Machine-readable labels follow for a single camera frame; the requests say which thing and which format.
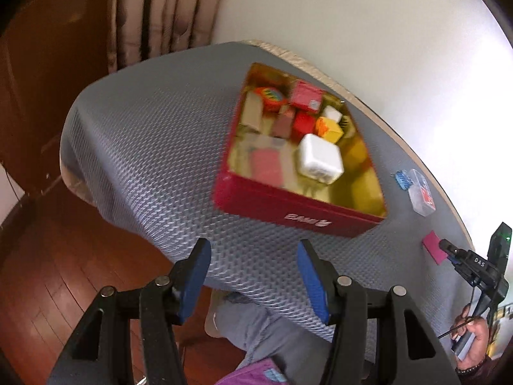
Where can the orange yellow box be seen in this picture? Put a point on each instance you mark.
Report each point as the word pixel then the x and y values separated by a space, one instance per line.
pixel 330 130

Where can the brown wooden cabinet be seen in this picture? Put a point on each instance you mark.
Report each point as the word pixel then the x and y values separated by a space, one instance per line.
pixel 52 88

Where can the large white cube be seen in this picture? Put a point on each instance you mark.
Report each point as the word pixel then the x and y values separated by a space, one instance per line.
pixel 318 158

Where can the grey textured table mat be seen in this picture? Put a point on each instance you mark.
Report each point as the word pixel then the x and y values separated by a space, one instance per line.
pixel 152 136

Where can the small white cube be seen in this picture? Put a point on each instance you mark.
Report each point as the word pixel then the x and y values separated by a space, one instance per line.
pixel 332 113

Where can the magenta card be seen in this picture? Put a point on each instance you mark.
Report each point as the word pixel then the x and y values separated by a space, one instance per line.
pixel 433 246

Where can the blue clip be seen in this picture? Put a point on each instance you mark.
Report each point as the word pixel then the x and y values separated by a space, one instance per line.
pixel 402 178

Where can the beige pleated curtain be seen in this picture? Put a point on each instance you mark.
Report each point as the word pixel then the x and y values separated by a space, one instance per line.
pixel 168 8

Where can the large red box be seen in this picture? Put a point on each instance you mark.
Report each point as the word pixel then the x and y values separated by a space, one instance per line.
pixel 305 96

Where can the brown pink box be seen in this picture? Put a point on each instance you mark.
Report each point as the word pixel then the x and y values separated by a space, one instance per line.
pixel 282 127

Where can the red tin with gold interior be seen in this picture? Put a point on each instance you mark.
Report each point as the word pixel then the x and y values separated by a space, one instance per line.
pixel 304 214

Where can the clear plastic case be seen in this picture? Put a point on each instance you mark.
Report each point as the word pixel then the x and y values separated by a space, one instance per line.
pixel 421 192

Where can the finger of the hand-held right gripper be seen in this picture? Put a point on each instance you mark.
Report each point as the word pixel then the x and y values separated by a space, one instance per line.
pixel 451 248

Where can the person's grey trouser leg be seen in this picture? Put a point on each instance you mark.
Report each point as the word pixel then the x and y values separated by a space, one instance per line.
pixel 260 329

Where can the person's right hand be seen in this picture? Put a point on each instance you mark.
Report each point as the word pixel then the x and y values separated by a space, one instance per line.
pixel 477 337

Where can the purple garment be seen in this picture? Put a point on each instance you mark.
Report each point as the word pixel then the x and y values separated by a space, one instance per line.
pixel 256 373

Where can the orange box with colourful label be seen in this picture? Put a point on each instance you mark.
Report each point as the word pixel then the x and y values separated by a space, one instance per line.
pixel 271 98

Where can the small red box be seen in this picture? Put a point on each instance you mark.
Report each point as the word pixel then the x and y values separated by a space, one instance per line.
pixel 303 125

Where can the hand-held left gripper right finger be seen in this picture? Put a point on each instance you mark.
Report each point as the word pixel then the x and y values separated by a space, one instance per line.
pixel 314 284

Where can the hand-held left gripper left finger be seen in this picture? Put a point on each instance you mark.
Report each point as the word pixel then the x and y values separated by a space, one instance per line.
pixel 196 282

